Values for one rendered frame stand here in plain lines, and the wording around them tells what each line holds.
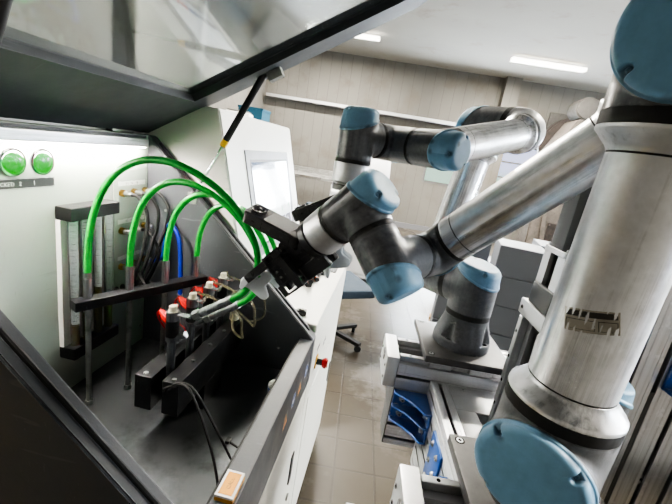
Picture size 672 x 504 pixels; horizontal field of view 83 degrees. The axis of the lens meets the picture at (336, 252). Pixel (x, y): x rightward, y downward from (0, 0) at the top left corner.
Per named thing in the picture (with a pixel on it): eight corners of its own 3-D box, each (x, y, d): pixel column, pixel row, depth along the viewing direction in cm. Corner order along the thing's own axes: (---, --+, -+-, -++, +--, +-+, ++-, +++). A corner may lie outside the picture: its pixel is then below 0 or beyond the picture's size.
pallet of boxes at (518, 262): (540, 354, 347) (576, 246, 321) (561, 396, 282) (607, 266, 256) (426, 324, 372) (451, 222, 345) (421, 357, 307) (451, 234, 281)
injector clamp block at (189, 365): (175, 445, 82) (179, 384, 78) (133, 433, 83) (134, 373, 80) (238, 363, 115) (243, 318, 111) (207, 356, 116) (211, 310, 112)
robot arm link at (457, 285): (476, 322, 95) (490, 271, 91) (432, 301, 104) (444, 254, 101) (500, 314, 102) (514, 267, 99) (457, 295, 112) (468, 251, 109)
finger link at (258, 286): (247, 313, 73) (278, 291, 69) (228, 289, 73) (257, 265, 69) (256, 305, 76) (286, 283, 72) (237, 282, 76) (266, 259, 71)
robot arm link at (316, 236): (310, 212, 59) (331, 198, 66) (292, 227, 62) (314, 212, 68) (339, 250, 60) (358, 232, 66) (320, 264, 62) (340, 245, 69)
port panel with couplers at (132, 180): (124, 288, 102) (125, 171, 94) (112, 286, 102) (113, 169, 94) (154, 274, 114) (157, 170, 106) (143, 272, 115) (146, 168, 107)
